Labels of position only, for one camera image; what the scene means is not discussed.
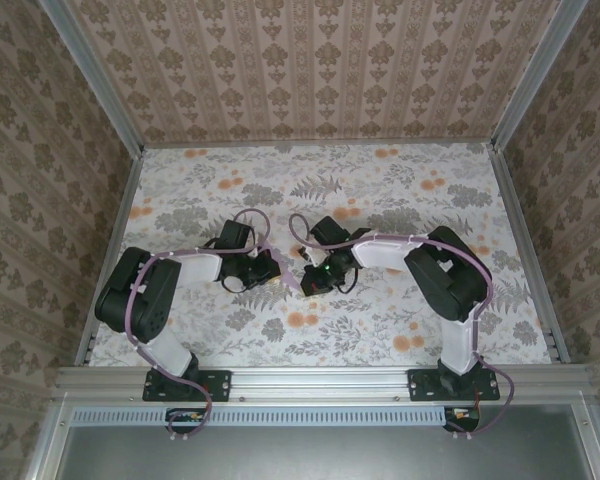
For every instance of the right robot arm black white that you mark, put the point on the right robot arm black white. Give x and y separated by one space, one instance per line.
445 290

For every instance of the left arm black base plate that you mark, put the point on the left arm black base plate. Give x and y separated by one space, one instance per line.
220 385

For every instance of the purple cloth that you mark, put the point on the purple cloth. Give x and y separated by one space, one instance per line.
287 275

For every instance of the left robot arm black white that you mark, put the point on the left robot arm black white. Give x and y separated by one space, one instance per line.
145 315

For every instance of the grey metal panel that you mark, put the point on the grey metal panel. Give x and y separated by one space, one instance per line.
320 455

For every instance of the floral table cover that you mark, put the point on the floral table cover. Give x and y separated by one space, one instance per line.
330 330

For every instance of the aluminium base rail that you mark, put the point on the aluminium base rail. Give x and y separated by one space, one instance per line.
320 382

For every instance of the aluminium frame post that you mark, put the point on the aluminium frame post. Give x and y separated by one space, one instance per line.
95 80
535 75

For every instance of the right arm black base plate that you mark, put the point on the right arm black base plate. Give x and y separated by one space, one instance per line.
422 385

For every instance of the aluminium side rail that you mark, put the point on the aluminium side rail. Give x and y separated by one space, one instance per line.
525 240
115 240

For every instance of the black connector box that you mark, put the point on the black connector box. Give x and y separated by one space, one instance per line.
182 422
467 422

